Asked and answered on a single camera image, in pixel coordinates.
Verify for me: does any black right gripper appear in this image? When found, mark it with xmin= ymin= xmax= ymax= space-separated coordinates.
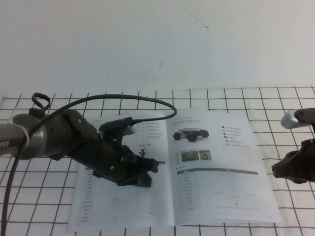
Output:
xmin=271 ymin=138 xmax=315 ymax=184

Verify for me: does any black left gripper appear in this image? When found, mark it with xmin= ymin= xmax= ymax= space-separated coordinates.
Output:
xmin=86 ymin=137 xmax=160 ymax=188

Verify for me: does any white product catalogue book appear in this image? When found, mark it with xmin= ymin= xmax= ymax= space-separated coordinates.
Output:
xmin=67 ymin=108 xmax=284 ymax=233

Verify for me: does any white black grid tablecloth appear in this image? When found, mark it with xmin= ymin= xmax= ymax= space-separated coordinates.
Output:
xmin=0 ymin=85 xmax=315 ymax=236

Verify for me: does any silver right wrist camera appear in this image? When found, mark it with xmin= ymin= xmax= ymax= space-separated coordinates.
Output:
xmin=280 ymin=109 xmax=304 ymax=130

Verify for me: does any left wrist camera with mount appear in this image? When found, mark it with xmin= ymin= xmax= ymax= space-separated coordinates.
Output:
xmin=98 ymin=117 xmax=136 ymax=139

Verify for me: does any short black cable loop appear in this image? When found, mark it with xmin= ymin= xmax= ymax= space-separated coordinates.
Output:
xmin=31 ymin=92 xmax=51 ymax=112

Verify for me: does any long black camera cable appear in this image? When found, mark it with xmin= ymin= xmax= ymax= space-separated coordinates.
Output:
xmin=0 ymin=95 xmax=178 ymax=236

